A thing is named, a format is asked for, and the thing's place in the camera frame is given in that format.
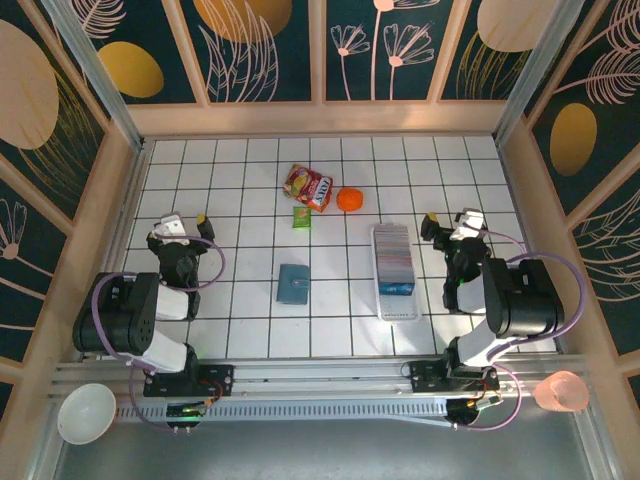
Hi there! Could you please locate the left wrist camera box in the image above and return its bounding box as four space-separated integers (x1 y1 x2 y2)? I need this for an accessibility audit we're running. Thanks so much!
159 212 189 241

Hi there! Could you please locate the blue leather card holder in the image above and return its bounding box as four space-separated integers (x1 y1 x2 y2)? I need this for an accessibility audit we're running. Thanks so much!
276 263 311 306

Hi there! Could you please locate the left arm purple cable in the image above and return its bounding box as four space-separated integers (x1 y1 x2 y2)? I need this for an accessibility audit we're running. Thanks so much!
92 227 226 432

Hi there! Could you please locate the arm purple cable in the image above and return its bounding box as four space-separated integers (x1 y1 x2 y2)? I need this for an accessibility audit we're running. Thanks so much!
92 227 226 432
452 222 587 432

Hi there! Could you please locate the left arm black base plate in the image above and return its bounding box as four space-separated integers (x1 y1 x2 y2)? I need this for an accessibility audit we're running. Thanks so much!
143 364 236 399

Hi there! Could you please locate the slotted grey cable duct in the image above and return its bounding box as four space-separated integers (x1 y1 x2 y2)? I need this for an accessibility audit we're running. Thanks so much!
115 398 501 426

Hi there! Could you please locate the red orange snack bag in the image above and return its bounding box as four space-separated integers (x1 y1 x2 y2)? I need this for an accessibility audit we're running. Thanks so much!
282 163 334 213

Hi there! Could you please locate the white slotted card tray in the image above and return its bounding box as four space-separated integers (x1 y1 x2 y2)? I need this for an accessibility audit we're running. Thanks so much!
370 223 422 322

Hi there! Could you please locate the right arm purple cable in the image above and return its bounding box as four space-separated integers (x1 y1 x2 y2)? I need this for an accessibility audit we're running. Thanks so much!
452 222 587 432

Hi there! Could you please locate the orange fruit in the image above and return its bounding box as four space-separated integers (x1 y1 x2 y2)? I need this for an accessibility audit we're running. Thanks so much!
335 186 365 213

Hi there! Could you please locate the row of credit cards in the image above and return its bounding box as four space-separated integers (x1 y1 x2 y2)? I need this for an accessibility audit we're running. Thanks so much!
373 224 417 297

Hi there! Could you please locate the pink plastic cup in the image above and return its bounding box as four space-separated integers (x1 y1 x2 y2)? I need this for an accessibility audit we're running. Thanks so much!
532 370 590 414

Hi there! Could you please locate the aluminium mounting rail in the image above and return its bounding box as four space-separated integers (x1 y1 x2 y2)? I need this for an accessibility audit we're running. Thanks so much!
49 355 594 401

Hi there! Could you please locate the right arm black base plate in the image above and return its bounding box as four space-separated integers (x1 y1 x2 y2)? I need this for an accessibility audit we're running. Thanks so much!
408 360 501 396

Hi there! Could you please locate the black electronics board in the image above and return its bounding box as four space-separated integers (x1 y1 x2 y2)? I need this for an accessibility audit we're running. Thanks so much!
166 401 206 430
446 394 504 430

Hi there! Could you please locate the white bowl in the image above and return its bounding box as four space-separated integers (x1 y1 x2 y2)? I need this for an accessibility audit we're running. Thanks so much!
56 383 118 446

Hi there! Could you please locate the aluminium frame post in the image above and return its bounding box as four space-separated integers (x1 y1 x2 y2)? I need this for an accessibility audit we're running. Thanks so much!
42 0 147 151
493 0 587 144

